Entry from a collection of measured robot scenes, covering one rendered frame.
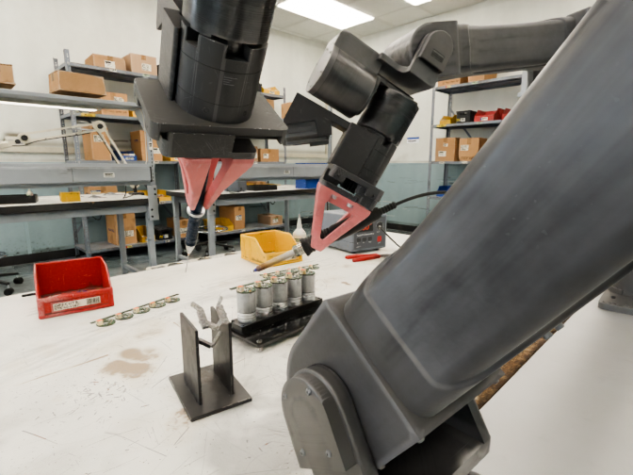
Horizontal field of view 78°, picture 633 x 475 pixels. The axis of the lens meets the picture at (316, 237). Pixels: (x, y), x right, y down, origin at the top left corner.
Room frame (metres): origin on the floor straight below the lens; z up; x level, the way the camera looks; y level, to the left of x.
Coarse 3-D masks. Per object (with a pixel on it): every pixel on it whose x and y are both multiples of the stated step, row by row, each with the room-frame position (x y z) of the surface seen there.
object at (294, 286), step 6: (294, 276) 0.54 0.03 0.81; (288, 282) 0.53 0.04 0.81; (294, 282) 0.53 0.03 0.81; (300, 282) 0.54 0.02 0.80; (288, 288) 0.53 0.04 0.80; (294, 288) 0.53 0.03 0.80; (300, 288) 0.54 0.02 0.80; (288, 294) 0.53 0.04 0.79; (294, 294) 0.53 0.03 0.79; (300, 294) 0.54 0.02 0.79; (288, 300) 0.53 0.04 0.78; (294, 300) 0.53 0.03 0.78; (300, 300) 0.54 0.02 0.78
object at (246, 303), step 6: (240, 294) 0.47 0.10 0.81; (246, 294) 0.47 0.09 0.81; (252, 294) 0.48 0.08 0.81; (240, 300) 0.47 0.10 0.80; (246, 300) 0.47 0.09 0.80; (252, 300) 0.48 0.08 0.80; (240, 306) 0.47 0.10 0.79; (246, 306) 0.47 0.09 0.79; (252, 306) 0.48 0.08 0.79; (240, 312) 0.47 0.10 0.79; (246, 312) 0.47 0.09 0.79; (252, 312) 0.48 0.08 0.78; (240, 318) 0.47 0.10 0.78; (246, 318) 0.47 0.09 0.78; (252, 318) 0.48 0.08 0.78
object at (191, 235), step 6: (204, 186) 0.34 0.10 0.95; (204, 192) 0.35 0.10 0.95; (198, 204) 0.35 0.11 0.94; (192, 210) 0.36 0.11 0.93; (198, 210) 0.36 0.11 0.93; (192, 216) 0.36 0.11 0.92; (198, 216) 0.36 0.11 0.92; (192, 222) 0.36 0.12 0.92; (198, 222) 0.37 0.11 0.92; (192, 228) 0.37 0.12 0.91; (198, 228) 0.37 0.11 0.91; (186, 234) 0.38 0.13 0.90; (192, 234) 0.37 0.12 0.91; (186, 240) 0.38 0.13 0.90; (192, 240) 0.37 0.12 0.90; (192, 246) 0.38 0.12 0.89
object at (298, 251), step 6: (294, 246) 0.48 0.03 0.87; (300, 246) 0.47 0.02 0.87; (288, 252) 0.48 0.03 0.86; (294, 252) 0.47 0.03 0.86; (300, 252) 0.47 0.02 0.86; (276, 258) 0.47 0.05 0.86; (282, 258) 0.47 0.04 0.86; (264, 264) 0.47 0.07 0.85; (270, 264) 0.47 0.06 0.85; (258, 270) 0.47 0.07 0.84
